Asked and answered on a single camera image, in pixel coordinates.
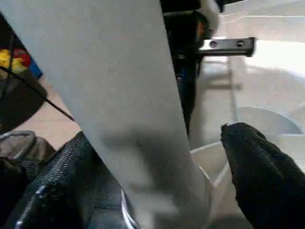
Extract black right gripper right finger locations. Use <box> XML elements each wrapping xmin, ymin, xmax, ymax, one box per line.
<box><xmin>220</xmin><ymin>122</ymin><xmax>305</xmax><ymax>229</ymax></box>

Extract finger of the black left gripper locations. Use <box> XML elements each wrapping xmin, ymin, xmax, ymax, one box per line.
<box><xmin>175</xmin><ymin>61</ymin><xmax>199</xmax><ymax>137</ymax></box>
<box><xmin>199</xmin><ymin>37</ymin><xmax>255</xmax><ymax>57</ymax></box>

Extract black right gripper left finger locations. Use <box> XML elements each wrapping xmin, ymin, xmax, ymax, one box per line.
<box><xmin>4</xmin><ymin>131</ymin><xmax>127</xmax><ymax>229</ymax></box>

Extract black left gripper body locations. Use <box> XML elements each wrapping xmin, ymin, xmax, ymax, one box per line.
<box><xmin>162</xmin><ymin>0</ymin><xmax>226</xmax><ymax>63</ymax></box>

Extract white plastic table top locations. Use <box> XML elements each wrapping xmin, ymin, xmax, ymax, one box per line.
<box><xmin>121</xmin><ymin>9</ymin><xmax>305</xmax><ymax>229</ymax></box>

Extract white plastic table leg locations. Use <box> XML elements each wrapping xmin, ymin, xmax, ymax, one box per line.
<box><xmin>0</xmin><ymin>0</ymin><xmax>213</xmax><ymax>229</ymax></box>

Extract blue floor box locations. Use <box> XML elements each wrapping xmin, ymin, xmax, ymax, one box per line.
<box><xmin>30</xmin><ymin>57</ymin><xmax>44</xmax><ymax>78</ymax></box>

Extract red floor object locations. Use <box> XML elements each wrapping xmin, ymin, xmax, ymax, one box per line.
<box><xmin>13</xmin><ymin>49</ymin><xmax>31</xmax><ymax>66</ymax></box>

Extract yellow floor object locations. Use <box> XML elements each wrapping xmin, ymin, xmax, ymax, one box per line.
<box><xmin>0</xmin><ymin>49</ymin><xmax>24</xmax><ymax>70</ymax></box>

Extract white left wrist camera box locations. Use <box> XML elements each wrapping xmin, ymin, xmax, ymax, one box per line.
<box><xmin>200</xmin><ymin>0</ymin><xmax>221</xmax><ymax>31</ymax></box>

